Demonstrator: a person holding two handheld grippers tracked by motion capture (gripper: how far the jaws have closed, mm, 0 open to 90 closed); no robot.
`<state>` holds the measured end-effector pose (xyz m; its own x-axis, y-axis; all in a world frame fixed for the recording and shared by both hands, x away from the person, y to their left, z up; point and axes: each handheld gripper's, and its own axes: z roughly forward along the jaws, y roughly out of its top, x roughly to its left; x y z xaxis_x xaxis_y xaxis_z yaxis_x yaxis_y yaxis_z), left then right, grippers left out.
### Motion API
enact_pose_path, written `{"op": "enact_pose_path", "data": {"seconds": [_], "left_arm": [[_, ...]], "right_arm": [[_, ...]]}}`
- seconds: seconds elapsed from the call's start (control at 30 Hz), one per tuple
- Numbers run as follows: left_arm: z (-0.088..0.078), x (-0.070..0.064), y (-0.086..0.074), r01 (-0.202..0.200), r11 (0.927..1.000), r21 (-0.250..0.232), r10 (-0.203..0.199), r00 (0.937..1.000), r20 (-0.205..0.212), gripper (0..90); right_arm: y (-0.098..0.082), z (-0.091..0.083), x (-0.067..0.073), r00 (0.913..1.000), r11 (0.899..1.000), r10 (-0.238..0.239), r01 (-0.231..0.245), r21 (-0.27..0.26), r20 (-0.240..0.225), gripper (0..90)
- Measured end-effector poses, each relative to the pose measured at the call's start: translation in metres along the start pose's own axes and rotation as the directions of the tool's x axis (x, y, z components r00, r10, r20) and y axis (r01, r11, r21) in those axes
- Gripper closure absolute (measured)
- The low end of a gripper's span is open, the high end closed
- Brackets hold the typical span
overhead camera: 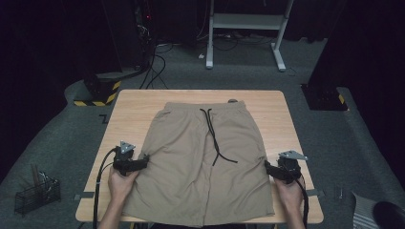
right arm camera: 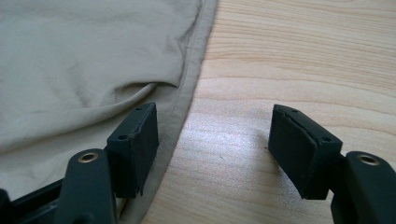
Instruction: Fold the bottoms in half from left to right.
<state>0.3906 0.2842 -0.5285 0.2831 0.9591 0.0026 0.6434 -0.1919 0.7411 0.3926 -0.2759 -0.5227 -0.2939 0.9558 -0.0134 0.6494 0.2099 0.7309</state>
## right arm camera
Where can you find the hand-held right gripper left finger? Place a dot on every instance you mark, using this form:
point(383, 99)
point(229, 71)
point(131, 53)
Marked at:
point(134, 152)

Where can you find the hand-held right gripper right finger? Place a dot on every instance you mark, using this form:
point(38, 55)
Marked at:
point(295, 149)

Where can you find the beige pants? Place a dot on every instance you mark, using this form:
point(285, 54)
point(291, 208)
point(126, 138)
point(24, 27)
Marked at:
point(77, 62)

